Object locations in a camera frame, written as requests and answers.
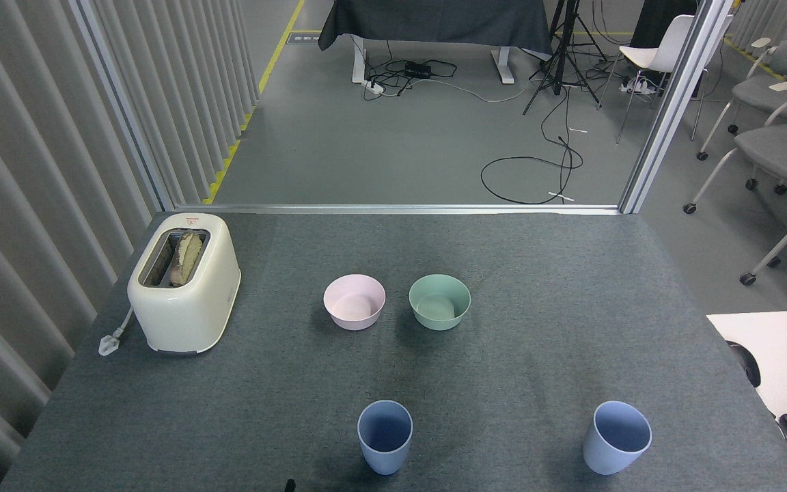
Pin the white table leg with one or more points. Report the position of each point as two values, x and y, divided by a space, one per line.
503 68
359 65

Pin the green plastic bowl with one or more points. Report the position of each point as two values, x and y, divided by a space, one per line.
439 311

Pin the silver aluminium rail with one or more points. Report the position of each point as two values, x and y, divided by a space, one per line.
393 208

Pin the grey wheeled office chair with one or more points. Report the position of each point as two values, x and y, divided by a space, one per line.
783 154
786 239
766 92

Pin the pink plastic bowl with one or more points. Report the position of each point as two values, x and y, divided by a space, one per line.
354 311

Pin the black power adapter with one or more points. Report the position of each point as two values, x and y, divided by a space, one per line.
418 70

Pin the silver aluminium post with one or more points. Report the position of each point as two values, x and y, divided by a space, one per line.
673 102
123 109

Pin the black tripod stand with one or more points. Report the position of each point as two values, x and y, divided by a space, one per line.
560 48

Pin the toast slice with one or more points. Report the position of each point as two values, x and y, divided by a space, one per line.
186 258

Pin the black fabric object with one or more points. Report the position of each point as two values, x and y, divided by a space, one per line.
653 20

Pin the black computer mouse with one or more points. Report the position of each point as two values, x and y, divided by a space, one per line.
749 365

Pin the white plastic chair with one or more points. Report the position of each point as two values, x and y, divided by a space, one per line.
653 55

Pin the blue plastic cup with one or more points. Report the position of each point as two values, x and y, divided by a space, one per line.
613 447
384 447

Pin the white power strip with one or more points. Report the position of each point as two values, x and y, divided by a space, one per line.
634 85
374 87

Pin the dark grey tablecloth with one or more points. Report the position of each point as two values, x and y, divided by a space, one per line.
434 20

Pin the cream white toaster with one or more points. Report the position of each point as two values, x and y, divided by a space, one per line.
192 314

